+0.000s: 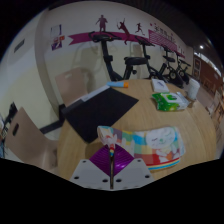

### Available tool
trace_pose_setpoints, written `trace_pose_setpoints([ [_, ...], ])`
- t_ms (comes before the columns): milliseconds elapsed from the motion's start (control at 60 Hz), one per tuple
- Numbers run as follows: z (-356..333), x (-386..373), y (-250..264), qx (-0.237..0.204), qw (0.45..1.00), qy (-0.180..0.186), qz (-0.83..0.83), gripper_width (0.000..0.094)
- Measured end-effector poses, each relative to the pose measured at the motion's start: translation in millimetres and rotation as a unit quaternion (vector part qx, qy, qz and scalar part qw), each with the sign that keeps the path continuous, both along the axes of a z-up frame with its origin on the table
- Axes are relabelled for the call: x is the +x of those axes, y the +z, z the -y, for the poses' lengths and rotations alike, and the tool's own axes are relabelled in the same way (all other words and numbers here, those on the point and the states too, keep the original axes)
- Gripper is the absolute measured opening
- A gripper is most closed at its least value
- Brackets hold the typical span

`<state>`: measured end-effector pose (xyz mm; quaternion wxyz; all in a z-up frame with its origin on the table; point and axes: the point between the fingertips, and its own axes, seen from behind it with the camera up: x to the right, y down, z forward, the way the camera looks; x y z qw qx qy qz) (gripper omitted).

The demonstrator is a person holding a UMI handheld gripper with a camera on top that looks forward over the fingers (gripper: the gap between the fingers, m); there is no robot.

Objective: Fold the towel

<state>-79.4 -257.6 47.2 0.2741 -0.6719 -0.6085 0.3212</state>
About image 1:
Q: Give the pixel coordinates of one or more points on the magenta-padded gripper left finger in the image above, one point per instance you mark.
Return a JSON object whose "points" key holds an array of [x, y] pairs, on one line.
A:
{"points": [[96, 173]]}

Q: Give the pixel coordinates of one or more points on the colourful cartoon print towel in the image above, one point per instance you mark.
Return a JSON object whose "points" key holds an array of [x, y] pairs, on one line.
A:
{"points": [[153, 145]]}

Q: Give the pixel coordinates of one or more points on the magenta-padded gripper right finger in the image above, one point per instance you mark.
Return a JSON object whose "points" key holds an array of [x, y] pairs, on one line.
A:
{"points": [[128, 173]]}

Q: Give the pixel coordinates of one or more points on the wall air vent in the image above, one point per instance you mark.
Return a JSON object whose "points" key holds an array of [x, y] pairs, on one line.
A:
{"points": [[19, 45]]}

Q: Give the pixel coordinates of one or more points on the green wet wipes pack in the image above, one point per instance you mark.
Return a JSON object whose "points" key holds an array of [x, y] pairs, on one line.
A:
{"points": [[170, 101]]}

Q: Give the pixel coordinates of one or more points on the round ceiling light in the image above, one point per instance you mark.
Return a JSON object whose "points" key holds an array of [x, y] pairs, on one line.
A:
{"points": [[201, 47]]}

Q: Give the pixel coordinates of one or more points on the blue tube with orange cap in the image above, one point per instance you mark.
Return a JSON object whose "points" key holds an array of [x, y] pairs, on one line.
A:
{"points": [[116, 84]]}

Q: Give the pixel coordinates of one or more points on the black exercise bike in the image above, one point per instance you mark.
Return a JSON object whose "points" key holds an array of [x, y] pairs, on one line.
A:
{"points": [[106, 58], [170, 66], [146, 60], [184, 71]]}

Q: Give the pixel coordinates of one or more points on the group of tables and chairs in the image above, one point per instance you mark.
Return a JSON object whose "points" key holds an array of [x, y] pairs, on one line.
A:
{"points": [[216, 110]]}

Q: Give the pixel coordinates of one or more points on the white flat box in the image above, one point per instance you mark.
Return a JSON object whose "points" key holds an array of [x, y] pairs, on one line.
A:
{"points": [[160, 85]]}

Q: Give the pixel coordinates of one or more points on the black desk mat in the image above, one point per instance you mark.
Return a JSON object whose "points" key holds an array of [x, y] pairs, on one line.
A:
{"points": [[100, 111]]}

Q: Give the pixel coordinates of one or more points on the white paper cup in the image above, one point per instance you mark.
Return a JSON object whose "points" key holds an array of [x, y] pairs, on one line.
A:
{"points": [[192, 89]]}

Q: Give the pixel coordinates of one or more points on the light wooden chair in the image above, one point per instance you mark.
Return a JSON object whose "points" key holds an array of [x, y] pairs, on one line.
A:
{"points": [[71, 86], [26, 140]]}

